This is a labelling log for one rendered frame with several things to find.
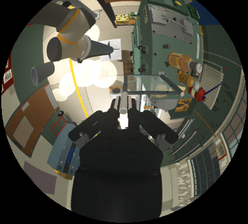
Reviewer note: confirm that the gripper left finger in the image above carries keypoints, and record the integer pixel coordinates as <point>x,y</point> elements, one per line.
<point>93,120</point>

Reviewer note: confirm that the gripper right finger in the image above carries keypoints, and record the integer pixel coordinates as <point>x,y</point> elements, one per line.
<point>157,124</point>

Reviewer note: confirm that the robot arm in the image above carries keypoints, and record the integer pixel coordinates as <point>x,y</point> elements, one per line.
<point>70,27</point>

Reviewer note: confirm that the clear chip shield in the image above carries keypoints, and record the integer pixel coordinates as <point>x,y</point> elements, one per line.
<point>148,85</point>

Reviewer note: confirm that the red plunger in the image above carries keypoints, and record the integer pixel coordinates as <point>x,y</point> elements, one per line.
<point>199,95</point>

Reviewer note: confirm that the green lathe headstock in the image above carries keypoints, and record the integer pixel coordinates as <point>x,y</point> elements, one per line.
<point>159,58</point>

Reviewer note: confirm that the brass lubricator with grey knob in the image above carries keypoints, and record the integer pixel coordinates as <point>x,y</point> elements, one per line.
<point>181,60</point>

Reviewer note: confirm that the grey tool nest plate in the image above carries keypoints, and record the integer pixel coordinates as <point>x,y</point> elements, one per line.
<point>175,29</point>

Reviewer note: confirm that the rack of metal bars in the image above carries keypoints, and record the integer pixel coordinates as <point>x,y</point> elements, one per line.
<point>186,137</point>

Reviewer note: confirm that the white tin with black lid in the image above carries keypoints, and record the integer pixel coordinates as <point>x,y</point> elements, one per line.
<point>115,93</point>

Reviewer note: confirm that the blue grey machine cabinet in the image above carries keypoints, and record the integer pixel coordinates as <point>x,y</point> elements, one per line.
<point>64,147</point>

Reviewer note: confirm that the brass oil cup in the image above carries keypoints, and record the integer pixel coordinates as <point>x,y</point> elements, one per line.
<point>185,78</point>

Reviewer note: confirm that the black round knob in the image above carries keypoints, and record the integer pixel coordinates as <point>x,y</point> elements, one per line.
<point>142,68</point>
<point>142,49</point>

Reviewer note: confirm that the brown door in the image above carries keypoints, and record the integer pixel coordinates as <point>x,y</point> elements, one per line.
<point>33,118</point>

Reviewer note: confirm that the blue lever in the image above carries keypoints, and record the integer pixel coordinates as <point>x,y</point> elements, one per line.
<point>214,89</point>

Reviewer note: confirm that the dark framed window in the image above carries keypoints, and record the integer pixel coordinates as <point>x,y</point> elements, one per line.
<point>235,124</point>
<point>206,172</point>

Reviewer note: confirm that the white slatted grille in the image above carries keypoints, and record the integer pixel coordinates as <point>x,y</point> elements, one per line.
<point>212,83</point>

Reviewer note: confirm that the yellow box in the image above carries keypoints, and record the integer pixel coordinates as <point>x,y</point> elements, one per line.
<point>122,18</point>

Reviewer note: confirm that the small green box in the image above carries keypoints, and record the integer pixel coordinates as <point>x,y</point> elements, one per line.
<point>134,15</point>

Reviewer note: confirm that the red framed wall notice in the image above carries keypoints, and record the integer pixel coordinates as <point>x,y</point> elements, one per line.
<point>221,151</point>

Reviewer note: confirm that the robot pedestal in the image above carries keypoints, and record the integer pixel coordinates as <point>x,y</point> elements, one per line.
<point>101,48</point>

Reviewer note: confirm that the red wall sign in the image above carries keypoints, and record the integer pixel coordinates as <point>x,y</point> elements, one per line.
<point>7,75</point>

